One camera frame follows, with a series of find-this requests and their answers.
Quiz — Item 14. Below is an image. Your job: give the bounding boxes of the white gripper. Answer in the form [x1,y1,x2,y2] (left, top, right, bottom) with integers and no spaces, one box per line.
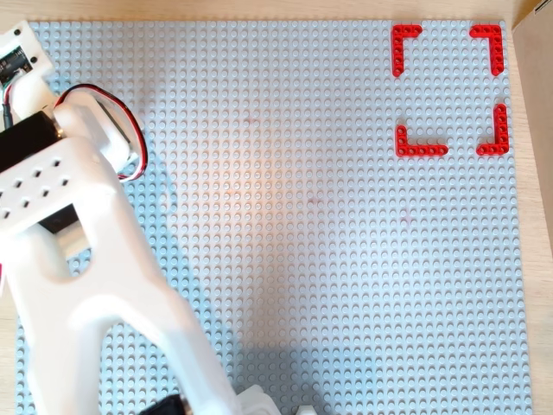
[8,72,60,120]

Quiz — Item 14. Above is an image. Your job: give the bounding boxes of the grey Lego baseplate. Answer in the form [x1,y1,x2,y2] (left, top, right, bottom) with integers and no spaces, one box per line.
[15,19,535,415]

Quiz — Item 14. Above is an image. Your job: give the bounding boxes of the red L-shaped Lego beam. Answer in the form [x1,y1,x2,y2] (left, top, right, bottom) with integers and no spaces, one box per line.
[468,24,505,78]
[391,24,423,78]
[395,124,450,157]
[475,102,511,156]

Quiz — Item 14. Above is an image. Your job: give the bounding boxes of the black camera cable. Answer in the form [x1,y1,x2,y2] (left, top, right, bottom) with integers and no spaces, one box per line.
[0,99,15,130]

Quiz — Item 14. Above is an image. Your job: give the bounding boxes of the white camera mount with board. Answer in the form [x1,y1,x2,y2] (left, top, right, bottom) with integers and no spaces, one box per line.
[0,19,55,94]

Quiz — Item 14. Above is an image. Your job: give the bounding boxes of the red white black servo wires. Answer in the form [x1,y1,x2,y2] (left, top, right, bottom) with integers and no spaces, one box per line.
[55,84,149,183]

